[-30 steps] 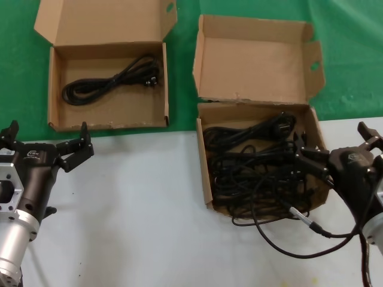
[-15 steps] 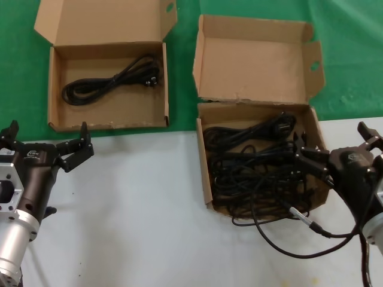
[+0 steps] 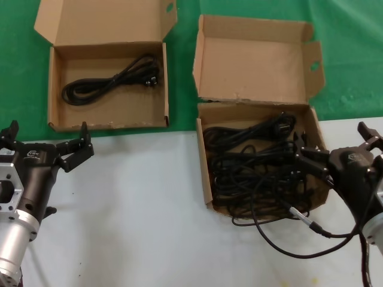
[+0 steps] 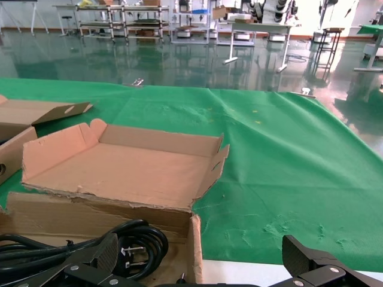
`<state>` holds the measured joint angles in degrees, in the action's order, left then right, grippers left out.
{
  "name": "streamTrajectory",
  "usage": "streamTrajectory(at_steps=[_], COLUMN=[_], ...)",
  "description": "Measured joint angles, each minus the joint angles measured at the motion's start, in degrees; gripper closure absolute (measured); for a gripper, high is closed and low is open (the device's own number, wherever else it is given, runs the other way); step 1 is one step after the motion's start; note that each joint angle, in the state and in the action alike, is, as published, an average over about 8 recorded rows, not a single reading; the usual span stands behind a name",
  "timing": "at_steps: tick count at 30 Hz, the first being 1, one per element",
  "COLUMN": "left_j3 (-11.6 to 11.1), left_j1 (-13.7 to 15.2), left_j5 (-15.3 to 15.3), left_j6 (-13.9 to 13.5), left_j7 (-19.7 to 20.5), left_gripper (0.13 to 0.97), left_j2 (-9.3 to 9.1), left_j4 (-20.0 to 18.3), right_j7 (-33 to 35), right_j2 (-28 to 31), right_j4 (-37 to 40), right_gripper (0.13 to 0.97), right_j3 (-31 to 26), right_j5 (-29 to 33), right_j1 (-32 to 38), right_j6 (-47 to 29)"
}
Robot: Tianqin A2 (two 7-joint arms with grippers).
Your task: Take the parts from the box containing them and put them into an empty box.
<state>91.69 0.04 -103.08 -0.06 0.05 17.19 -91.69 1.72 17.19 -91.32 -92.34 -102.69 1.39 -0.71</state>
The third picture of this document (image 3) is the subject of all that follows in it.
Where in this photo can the cardboard box with intact lid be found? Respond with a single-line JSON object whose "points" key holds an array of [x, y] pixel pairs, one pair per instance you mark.
{"points": [[119, 110]]}

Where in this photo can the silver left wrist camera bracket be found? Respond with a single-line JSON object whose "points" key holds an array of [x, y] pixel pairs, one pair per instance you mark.
{"points": [[9, 191]]}

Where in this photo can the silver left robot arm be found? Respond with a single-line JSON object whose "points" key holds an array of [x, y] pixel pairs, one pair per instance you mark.
{"points": [[13, 242]]}

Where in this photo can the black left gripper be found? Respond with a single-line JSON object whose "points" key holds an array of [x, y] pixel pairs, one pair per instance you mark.
{"points": [[36, 179]]}

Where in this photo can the cardboard box with torn lid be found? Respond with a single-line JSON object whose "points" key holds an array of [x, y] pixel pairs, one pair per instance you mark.
{"points": [[254, 65]]}

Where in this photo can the green table cloth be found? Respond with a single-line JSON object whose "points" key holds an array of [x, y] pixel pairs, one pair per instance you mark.
{"points": [[18, 59]]}

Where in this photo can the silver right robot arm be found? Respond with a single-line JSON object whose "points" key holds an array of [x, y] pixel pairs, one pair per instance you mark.
{"points": [[375, 230]]}

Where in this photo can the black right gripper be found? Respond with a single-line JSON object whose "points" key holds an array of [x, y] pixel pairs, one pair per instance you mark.
{"points": [[350, 173]]}

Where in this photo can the small black knob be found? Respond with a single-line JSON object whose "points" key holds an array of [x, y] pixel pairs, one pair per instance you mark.
{"points": [[51, 211]]}

